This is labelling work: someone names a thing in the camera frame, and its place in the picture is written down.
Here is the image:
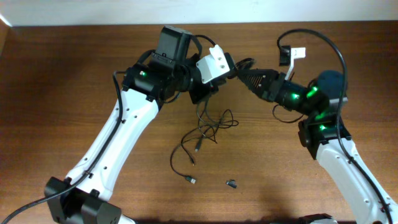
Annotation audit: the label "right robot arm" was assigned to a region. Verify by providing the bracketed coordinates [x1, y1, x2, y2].
[238, 69, 397, 223]

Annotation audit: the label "small black adapter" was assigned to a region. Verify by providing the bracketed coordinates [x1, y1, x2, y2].
[226, 179, 237, 189]

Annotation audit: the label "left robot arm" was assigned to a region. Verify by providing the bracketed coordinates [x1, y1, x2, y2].
[44, 26, 234, 224]

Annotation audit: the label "black usb cables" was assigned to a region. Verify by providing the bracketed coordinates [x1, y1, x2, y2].
[169, 57, 257, 185]

